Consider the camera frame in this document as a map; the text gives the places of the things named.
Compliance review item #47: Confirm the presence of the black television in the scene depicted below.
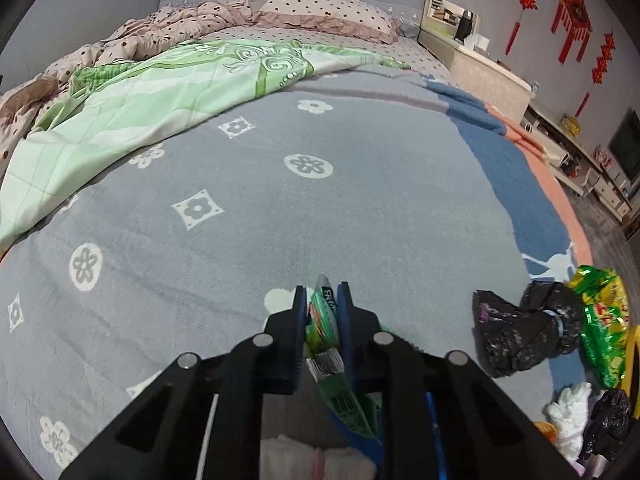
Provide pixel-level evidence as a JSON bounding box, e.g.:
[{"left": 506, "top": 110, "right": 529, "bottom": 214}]
[{"left": 607, "top": 107, "right": 640, "bottom": 183}]

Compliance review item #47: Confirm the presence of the white pink cloth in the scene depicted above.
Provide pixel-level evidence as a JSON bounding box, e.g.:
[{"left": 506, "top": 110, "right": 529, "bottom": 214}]
[{"left": 260, "top": 437, "right": 376, "bottom": 480}]

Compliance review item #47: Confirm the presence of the cream nightstand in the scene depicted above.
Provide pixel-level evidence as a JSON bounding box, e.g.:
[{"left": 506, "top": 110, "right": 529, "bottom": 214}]
[{"left": 417, "top": 0, "right": 533, "bottom": 126}]

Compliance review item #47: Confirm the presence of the yellow green snack packet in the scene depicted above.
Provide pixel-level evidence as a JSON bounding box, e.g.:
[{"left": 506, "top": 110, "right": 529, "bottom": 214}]
[{"left": 567, "top": 265, "right": 632, "bottom": 390}]

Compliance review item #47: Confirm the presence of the pink dotted quilt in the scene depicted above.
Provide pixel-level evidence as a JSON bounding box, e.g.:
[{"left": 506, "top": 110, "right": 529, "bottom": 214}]
[{"left": 0, "top": 0, "right": 258, "bottom": 161}]

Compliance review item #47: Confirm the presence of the red square tasselled wall hanging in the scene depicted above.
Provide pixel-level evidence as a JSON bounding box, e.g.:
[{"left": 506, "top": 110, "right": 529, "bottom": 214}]
[{"left": 550, "top": 0, "right": 593, "bottom": 61}]

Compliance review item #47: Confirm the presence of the small crumpled black plastic bag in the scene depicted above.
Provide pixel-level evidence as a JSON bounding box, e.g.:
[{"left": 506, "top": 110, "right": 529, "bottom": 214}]
[{"left": 580, "top": 389, "right": 636, "bottom": 461}]

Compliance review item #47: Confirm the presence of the large crumpled black plastic bag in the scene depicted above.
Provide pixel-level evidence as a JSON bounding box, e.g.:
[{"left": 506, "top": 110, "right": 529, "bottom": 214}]
[{"left": 472, "top": 280, "right": 585, "bottom": 378}]

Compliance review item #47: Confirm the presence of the cream side cabinet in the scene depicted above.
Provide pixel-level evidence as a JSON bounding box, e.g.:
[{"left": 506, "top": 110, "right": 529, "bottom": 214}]
[{"left": 592, "top": 160, "right": 638, "bottom": 223}]

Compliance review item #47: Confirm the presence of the bed with colourful blanket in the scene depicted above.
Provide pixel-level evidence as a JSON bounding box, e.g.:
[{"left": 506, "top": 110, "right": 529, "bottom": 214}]
[{"left": 0, "top": 67, "right": 593, "bottom": 480}]

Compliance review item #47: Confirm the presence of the green patterned quilt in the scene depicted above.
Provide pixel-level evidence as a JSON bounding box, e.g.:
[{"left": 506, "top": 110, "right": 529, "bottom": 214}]
[{"left": 0, "top": 39, "right": 411, "bottom": 256}]

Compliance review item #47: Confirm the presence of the yellow trash bin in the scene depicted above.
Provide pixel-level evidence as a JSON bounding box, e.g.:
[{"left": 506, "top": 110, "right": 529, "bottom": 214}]
[{"left": 619, "top": 324, "right": 640, "bottom": 392}]

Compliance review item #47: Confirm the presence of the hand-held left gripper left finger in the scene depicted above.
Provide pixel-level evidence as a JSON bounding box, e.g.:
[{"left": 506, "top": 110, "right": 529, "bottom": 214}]
[{"left": 59, "top": 285, "right": 308, "bottom": 480}]

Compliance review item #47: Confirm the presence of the pink dotted pillow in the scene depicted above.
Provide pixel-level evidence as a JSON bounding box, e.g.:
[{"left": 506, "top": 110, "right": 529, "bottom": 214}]
[{"left": 252, "top": 0, "right": 401, "bottom": 45}]

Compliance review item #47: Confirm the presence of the cream low cabinet with drawer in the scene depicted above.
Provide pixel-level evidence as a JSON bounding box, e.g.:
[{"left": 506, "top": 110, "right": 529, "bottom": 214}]
[{"left": 520, "top": 97, "right": 603, "bottom": 196}]

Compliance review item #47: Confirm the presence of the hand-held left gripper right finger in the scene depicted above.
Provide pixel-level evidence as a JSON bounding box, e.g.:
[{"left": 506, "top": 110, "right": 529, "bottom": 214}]
[{"left": 336, "top": 281, "right": 576, "bottom": 480}]

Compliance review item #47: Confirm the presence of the crumpled white tissue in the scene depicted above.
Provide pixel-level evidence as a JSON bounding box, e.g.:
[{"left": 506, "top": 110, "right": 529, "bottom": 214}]
[{"left": 545, "top": 382, "right": 593, "bottom": 461}]

